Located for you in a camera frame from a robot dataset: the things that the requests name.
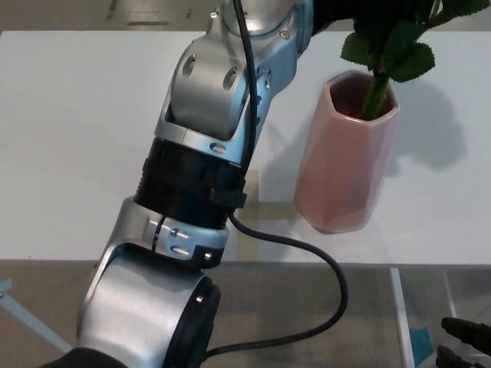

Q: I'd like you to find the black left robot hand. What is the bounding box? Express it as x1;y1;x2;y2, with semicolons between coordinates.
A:
309;0;360;39

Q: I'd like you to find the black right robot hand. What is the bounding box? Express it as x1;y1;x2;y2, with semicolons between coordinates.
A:
435;316;491;368

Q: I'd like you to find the pink artificial rose bouquet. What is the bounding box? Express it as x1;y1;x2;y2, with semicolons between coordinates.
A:
340;0;447;127

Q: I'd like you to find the pink faceted ceramic vase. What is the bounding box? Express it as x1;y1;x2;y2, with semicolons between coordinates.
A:
293;70;400;234

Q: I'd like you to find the white metal table leg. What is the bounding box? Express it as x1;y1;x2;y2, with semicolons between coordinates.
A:
443;268;460;327
389;267;416;368

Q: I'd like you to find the blue floor tape patch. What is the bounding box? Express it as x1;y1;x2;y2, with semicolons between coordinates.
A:
408;327;433;363

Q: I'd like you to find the beige masking tape strip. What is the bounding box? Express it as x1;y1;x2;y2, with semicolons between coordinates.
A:
237;170;262;262
245;202;305;220

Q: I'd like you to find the pale blue diagonal frame bar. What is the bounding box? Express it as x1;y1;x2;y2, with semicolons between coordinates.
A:
0;278;74;354

